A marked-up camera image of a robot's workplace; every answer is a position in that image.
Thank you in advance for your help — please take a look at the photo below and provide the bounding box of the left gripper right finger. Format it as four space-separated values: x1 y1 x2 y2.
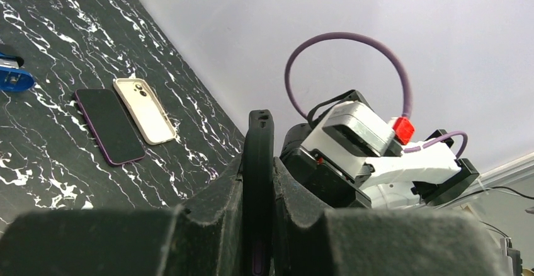
273 158 507 275

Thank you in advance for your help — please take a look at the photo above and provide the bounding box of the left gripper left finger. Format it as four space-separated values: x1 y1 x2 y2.
1 158 242 275

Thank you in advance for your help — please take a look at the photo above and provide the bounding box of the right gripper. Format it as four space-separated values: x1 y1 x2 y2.
280 124 372 209

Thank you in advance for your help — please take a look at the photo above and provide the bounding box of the pink phone case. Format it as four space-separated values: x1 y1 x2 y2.
113 78 176 146

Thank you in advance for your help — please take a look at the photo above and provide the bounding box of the purple phone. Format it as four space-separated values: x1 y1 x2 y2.
74 89 145 166

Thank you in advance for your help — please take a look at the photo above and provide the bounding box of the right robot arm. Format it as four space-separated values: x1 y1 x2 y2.
280 124 479 209

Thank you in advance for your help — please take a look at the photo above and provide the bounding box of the blue stapler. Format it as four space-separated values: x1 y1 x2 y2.
1 43 35 92

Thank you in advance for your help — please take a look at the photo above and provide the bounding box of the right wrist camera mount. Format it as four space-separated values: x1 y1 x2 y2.
302 101 461 189

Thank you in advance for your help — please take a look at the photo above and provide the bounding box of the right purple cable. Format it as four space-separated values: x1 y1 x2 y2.
284 32 469 160

